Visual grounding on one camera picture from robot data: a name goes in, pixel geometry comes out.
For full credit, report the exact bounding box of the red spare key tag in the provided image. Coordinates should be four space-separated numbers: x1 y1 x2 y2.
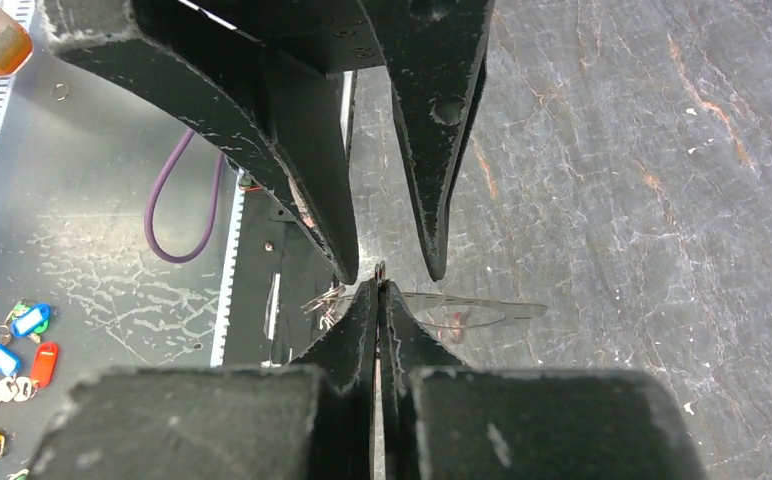
29 342 59 388

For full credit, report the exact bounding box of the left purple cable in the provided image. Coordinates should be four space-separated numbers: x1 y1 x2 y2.
143 127 227 266

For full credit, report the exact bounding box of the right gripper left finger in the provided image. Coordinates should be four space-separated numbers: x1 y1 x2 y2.
28 281 378 479

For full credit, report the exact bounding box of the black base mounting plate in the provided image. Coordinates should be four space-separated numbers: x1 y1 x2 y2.
221 187 333 367

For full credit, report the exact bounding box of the large metal keyring plate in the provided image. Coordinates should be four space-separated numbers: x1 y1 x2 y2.
301 284 550 346

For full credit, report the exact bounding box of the blue key tag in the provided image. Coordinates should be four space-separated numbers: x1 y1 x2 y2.
0 344 22 377
0 301 51 345

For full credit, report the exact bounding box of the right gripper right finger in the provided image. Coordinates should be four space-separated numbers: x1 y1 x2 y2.
379 281 705 479

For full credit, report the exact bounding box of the white slotted cable duct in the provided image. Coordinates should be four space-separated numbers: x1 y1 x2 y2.
209 189 245 367

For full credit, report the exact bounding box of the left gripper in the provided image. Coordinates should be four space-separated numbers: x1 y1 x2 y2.
40 0 495 284

